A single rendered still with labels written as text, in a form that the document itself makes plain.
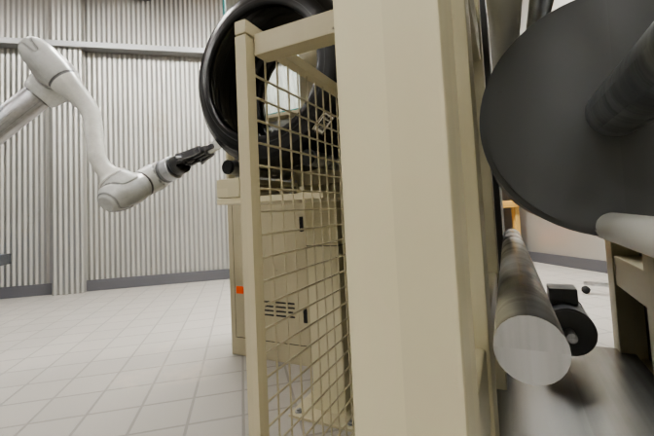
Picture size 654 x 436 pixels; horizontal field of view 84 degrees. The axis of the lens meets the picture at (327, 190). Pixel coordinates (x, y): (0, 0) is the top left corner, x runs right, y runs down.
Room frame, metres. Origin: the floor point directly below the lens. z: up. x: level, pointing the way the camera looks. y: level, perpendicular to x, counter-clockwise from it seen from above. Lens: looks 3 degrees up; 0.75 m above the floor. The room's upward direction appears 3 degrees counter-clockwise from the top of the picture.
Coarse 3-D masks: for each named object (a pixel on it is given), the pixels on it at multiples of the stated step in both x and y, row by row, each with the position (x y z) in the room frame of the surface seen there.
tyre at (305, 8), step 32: (256, 0) 1.03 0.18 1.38; (288, 0) 0.98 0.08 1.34; (320, 0) 0.97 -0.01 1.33; (224, 32) 1.09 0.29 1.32; (224, 64) 1.25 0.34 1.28; (256, 64) 1.35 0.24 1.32; (320, 64) 0.94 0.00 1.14; (224, 96) 1.28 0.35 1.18; (320, 96) 0.95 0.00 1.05; (224, 128) 1.09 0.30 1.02; (288, 128) 0.99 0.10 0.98; (288, 160) 1.04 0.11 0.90
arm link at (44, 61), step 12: (24, 48) 1.24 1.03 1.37; (36, 48) 1.25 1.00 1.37; (48, 48) 1.27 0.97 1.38; (24, 60) 1.26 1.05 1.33; (36, 60) 1.24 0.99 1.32; (48, 60) 1.25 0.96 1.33; (60, 60) 1.28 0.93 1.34; (36, 72) 1.26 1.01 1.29; (48, 72) 1.25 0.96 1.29; (60, 72) 1.27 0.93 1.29; (48, 84) 1.28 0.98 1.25
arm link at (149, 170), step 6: (156, 162) 1.38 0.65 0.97; (144, 168) 1.33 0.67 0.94; (150, 168) 1.34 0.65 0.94; (144, 174) 1.31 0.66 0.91; (150, 174) 1.32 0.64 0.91; (156, 174) 1.34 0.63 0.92; (150, 180) 1.31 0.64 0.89; (156, 180) 1.34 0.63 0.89; (162, 180) 1.35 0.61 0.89; (156, 186) 1.34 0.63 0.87; (162, 186) 1.36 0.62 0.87; (156, 192) 1.37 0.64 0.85
